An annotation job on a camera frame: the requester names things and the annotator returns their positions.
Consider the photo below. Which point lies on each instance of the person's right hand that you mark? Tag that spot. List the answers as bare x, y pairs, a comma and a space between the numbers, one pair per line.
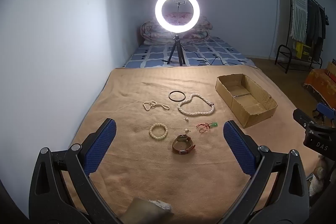
318, 186

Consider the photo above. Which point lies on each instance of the black tripod stand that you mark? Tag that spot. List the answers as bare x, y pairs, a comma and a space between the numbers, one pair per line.
175, 47

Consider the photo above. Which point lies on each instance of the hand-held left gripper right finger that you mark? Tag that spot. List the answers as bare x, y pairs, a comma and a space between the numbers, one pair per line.
239, 145

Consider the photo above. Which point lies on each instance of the black bangle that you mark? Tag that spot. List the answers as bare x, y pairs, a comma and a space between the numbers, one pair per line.
170, 98

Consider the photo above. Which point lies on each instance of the folded floral quilt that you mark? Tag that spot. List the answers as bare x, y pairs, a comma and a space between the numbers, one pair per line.
152, 35

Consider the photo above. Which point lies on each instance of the dark hanging clothes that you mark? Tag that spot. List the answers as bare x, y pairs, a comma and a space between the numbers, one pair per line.
316, 27

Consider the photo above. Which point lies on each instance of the cardboard box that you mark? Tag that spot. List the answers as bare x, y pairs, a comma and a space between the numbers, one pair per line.
252, 106

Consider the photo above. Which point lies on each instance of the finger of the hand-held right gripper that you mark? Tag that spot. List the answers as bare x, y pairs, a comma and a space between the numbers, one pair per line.
326, 109

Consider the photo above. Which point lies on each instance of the blue patterned bed sheet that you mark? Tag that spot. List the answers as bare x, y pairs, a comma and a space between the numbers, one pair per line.
155, 56

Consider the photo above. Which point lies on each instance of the tan blanket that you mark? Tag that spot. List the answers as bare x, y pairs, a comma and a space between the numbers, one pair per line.
136, 174

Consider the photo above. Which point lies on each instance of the striped white hanging cloth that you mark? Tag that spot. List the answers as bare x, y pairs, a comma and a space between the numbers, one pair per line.
299, 14

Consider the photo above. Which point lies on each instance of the phone holder clamp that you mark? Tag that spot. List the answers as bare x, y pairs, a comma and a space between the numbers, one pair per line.
179, 1

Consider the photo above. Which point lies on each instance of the orange patterned cloth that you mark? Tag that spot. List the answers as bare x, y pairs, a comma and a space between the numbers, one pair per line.
319, 82

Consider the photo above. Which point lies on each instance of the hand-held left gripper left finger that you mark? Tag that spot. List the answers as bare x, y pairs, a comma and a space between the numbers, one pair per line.
101, 145

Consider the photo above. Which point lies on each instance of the black metal clothes rack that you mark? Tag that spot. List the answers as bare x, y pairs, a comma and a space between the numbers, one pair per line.
282, 49

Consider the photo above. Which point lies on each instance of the yellow box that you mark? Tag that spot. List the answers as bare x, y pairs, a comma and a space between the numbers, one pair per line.
303, 50

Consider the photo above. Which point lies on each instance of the brown leather wristwatch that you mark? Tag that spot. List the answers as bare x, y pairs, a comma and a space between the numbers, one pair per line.
183, 149

